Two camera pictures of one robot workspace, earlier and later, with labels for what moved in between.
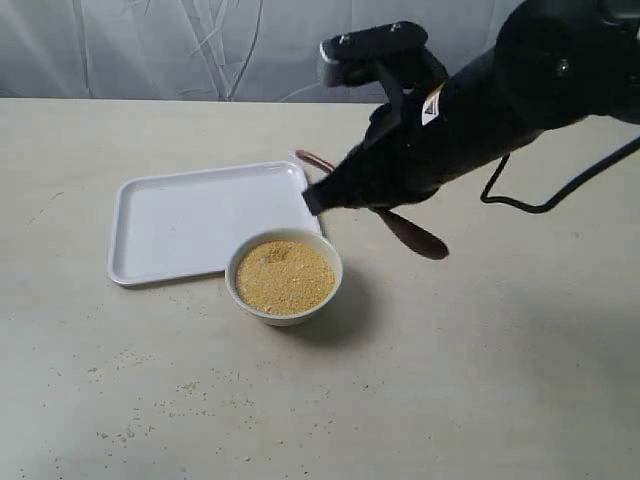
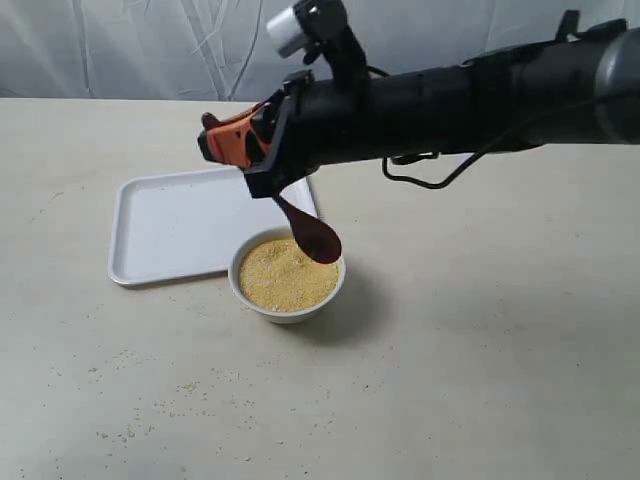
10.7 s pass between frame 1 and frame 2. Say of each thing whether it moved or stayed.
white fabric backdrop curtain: stayed
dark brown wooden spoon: moved
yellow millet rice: stayed
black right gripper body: moved
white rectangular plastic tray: stayed
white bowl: stayed
